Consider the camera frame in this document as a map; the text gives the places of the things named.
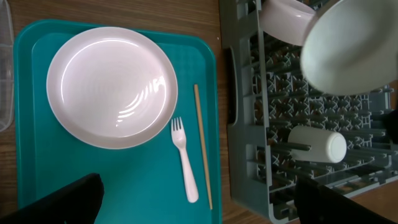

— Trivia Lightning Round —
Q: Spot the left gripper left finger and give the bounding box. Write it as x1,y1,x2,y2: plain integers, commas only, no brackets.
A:
1,173,104,224

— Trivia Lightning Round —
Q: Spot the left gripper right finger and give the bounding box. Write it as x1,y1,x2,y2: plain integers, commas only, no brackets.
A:
294,178,392,224

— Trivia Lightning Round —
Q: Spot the white plastic cup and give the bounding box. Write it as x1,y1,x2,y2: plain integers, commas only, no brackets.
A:
288,126,347,163

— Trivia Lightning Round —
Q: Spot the white round plate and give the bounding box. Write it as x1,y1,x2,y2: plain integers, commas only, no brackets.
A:
46,27,178,149

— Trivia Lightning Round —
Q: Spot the white plastic fork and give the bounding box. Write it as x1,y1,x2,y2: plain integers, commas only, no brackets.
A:
171,117,199,203

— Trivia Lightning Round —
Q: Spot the white bowl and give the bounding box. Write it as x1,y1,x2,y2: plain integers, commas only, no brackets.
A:
300,0,397,95

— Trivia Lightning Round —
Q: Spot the wooden chopstick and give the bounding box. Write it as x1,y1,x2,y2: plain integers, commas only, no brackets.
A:
193,84,213,210

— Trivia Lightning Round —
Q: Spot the pink bowl with food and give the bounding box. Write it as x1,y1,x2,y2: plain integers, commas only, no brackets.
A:
259,0,316,46

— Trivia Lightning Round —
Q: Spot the grey plastic dish rack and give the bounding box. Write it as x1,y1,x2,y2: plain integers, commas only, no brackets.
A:
220,1,397,223

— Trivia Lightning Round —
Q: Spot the teal plastic tray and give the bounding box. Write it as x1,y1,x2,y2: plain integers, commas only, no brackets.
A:
14,19,222,224

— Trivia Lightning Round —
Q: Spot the clear plastic bin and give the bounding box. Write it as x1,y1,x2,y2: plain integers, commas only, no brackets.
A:
1,0,14,132

